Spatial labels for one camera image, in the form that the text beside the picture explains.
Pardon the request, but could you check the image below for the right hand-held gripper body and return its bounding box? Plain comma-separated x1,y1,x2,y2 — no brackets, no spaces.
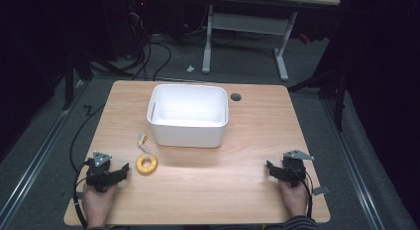
280,149,316,188

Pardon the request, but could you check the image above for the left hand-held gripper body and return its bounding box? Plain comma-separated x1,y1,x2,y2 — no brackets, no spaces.
85,151,113,193

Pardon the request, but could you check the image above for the yellow ring toy with ribbon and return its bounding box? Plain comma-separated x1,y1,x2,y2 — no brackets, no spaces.
135,134,159,175

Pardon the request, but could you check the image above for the white plastic bin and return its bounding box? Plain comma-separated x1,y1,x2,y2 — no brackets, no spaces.
146,83,230,149

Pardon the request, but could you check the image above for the person's right hand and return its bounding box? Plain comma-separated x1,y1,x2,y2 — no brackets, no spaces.
277,177,313,220

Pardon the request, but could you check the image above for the person's left hand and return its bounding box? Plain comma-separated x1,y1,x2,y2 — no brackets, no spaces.
81,181,120,227

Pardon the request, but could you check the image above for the small grey flat tab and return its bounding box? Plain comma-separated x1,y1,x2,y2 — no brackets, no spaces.
311,185,331,196

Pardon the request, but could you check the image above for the black metal stand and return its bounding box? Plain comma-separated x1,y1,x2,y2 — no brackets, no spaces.
60,47,95,112
286,66,349,133

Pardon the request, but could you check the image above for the white-legged desk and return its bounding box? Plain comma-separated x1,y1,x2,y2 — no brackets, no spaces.
201,0,342,82

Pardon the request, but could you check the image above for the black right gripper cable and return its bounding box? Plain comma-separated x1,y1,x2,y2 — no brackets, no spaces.
290,164,314,219

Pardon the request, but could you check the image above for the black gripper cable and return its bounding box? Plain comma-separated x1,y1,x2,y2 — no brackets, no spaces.
72,160,91,230
290,164,314,219

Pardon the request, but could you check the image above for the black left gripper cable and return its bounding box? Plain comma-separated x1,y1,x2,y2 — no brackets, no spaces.
72,160,91,230

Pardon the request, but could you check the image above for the thin black floor cable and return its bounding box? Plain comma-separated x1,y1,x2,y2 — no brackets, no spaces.
68,104,107,173

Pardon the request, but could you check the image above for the metal floor rail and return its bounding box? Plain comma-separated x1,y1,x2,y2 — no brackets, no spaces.
0,80,87,226
320,96,386,230

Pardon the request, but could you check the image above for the bundle of black floor cables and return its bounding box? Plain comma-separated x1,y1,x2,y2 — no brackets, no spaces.
127,11,173,82

